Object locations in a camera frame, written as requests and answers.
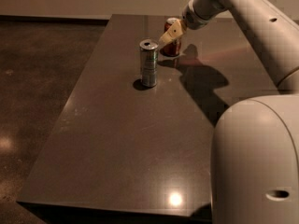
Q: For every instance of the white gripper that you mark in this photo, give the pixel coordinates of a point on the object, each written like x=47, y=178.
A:
x=193, y=19

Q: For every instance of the red coke can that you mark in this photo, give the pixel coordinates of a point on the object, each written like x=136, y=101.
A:
x=172, y=49

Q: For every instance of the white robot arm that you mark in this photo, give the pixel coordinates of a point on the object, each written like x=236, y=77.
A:
x=254, y=164

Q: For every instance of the silver redbull can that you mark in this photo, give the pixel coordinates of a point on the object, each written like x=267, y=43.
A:
x=148, y=62

